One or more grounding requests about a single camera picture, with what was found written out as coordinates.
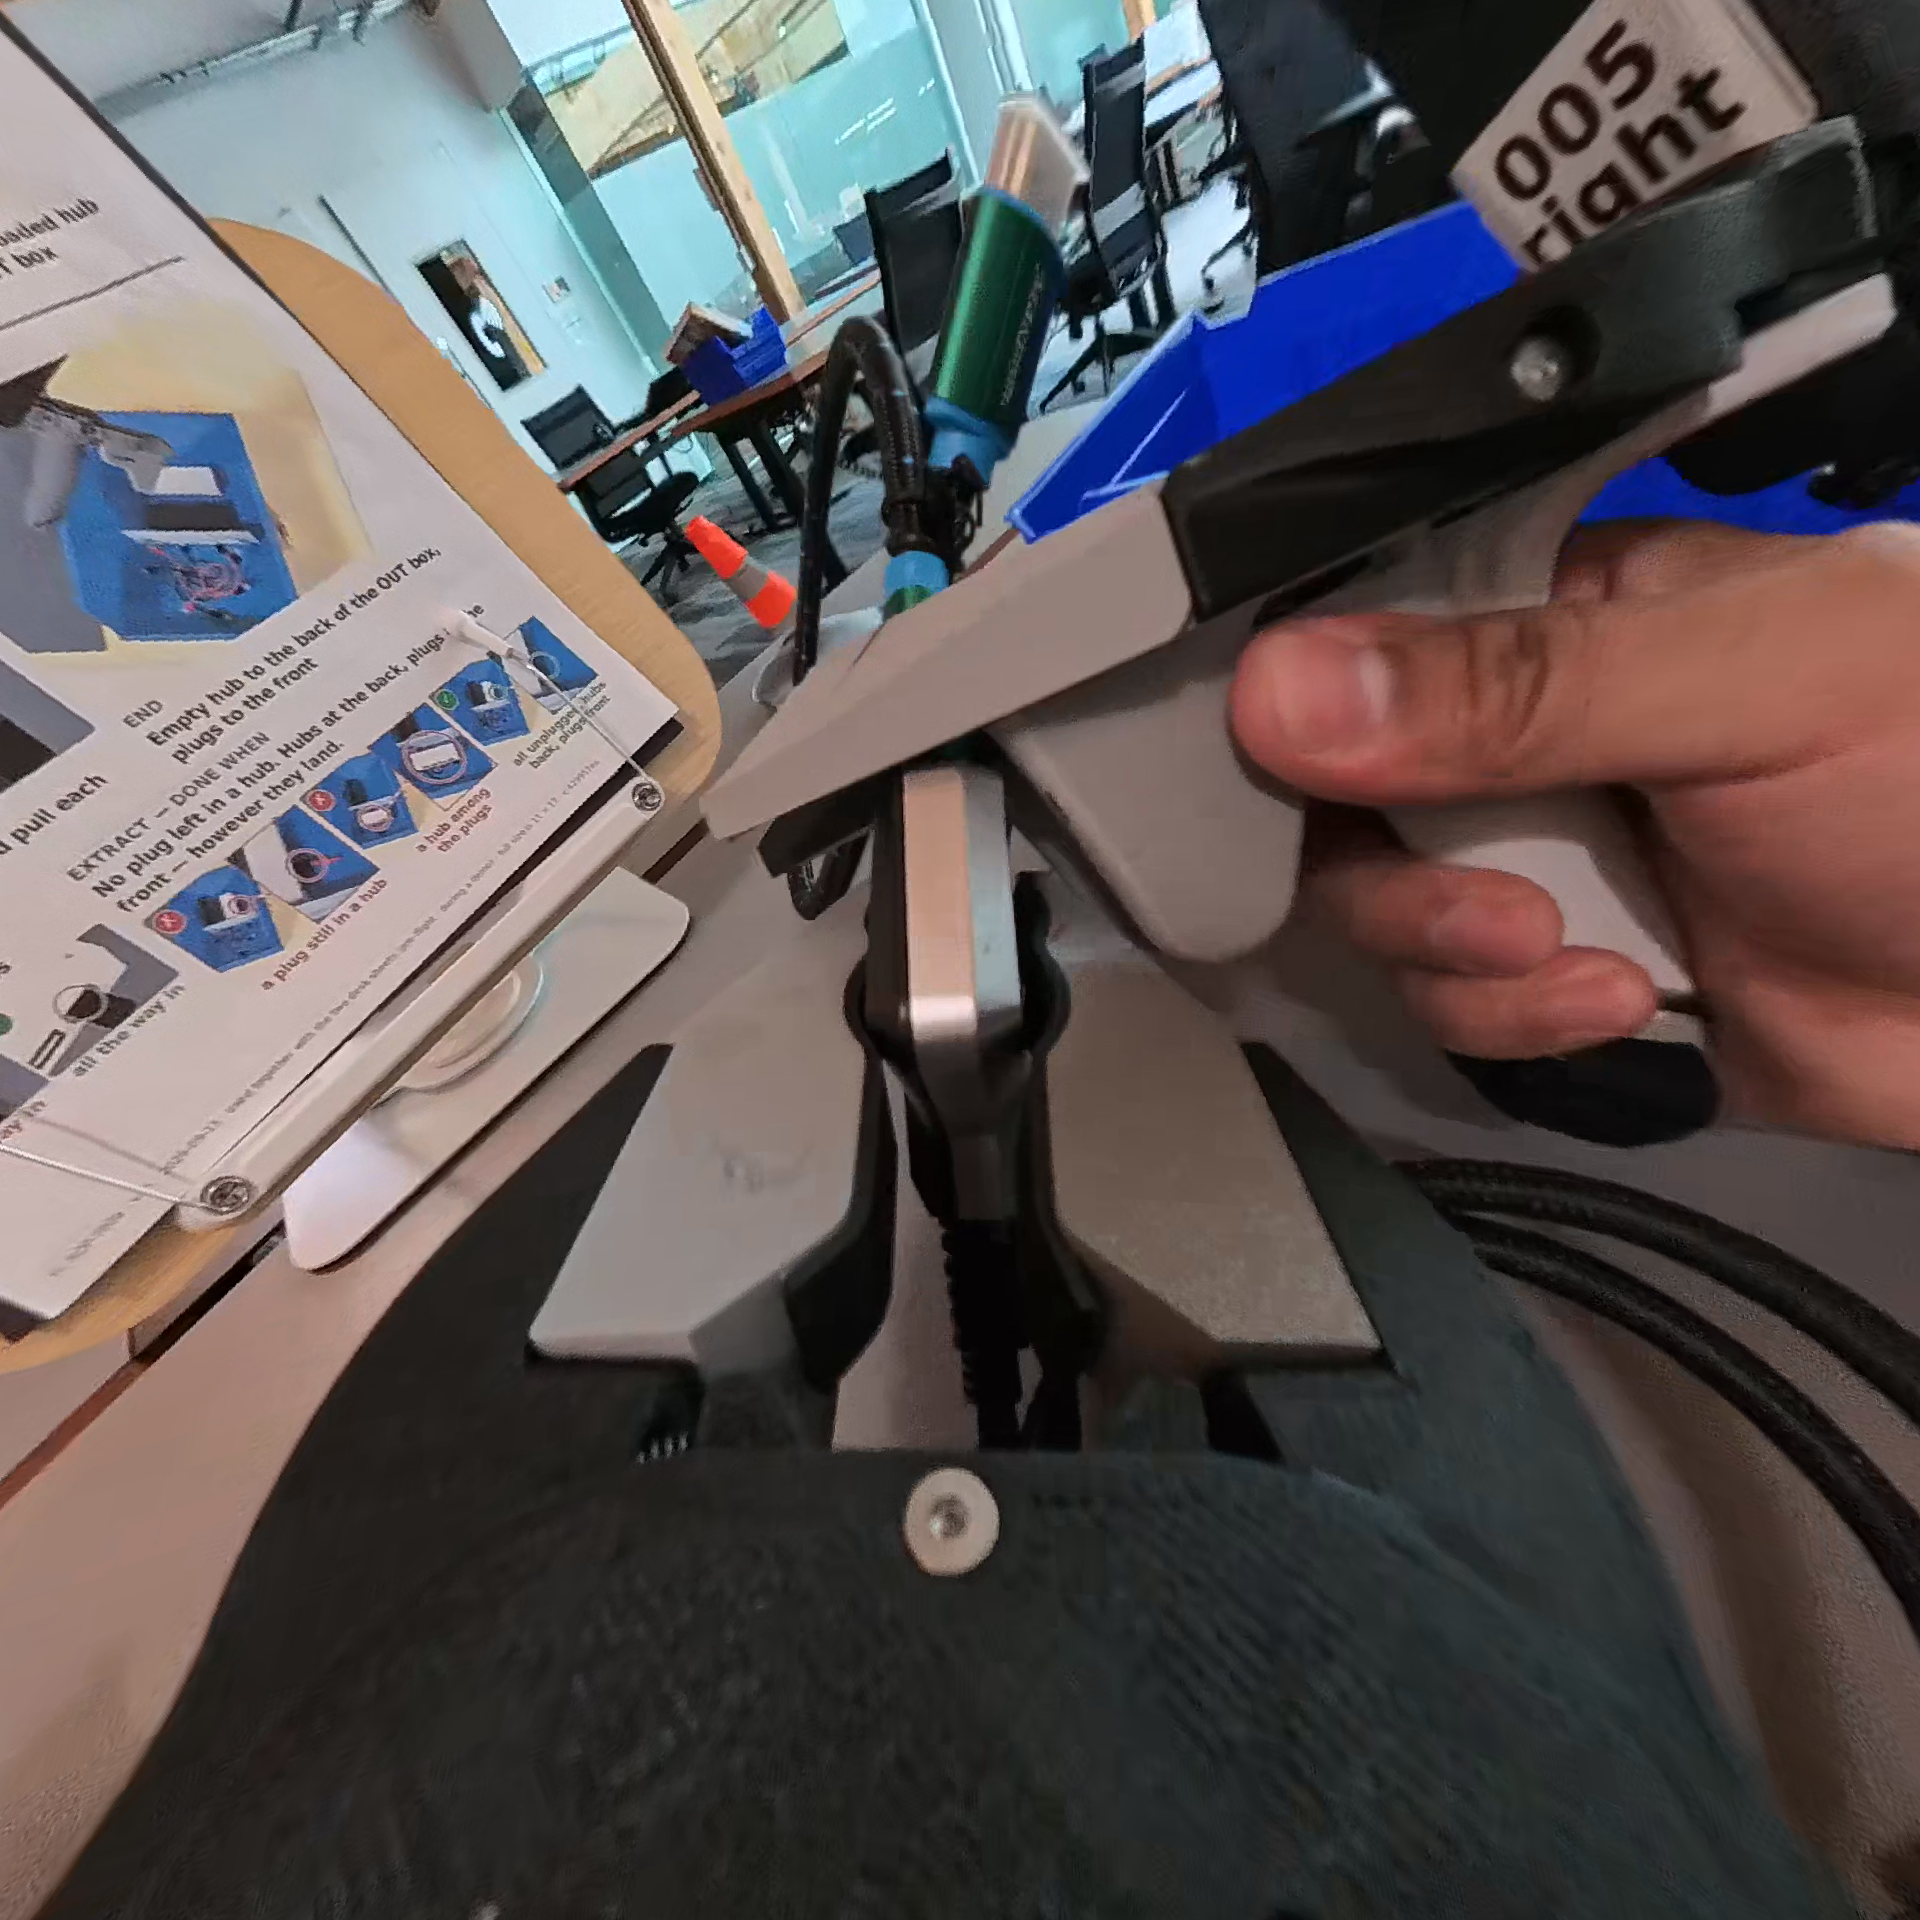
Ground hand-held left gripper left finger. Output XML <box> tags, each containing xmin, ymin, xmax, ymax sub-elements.
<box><xmin>527</xmin><ymin>885</ymin><xmax>903</xmax><ymax>1391</ymax></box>

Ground orange traffic cone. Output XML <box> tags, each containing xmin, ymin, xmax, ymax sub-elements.
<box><xmin>681</xmin><ymin>516</ymin><xmax>799</xmax><ymax>633</ymax></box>

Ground blue storage bin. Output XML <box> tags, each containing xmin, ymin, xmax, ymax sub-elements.
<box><xmin>1009</xmin><ymin>202</ymin><xmax>1920</xmax><ymax>545</ymax></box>

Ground person's right hand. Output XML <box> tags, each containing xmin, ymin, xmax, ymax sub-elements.
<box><xmin>1228</xmin><ymin>522</ymin><xmax>1920</xmax><ymax>1155</ymax></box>

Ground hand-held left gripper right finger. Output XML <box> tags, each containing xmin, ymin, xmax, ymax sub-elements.
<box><xmin>1020</xmin><ymin>883</ymin><xmax>1385</xmax><ymax>1368</ymax></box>

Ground framed wall picture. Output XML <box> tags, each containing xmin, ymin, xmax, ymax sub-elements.
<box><xmin>417</xmin><ymin>241</ymin><xmax>545</xmax><ymax>396</ymax></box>

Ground printed instruction sheet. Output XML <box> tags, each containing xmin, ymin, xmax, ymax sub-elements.
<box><xmin>0</xmin><ymin>31</ymin><xmax>684</xmax><ymax>1322</ymax></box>

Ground small blue crate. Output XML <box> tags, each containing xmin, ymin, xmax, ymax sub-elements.
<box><xmin>701</xmin><ymin>307</ymin><xmax>793</xmax><ymax>403</ymax></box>

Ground thin black hub cable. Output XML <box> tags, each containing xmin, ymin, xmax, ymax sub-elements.
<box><xmin>931</xmin><ymin>1155</ymin><xmax>1920</xmax><ymax>1636</ymax></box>

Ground brushed metal hub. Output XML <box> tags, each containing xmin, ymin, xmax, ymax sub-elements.
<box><xmin>862</xmin><ymin>767</ymin><xmax>1041</xmax><ymax>1220</ymax></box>

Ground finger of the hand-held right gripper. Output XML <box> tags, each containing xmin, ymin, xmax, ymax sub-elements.
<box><xmin>699</xmin><ymin>485</ymin><xmax>1308</xmax><ymax>965</ymax></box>

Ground black braided cable green plugs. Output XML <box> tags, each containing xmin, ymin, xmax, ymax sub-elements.
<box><xmin>787</xmin><ymin>188</ymin><xmax>1069</xmax><ymax>922</ymax></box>

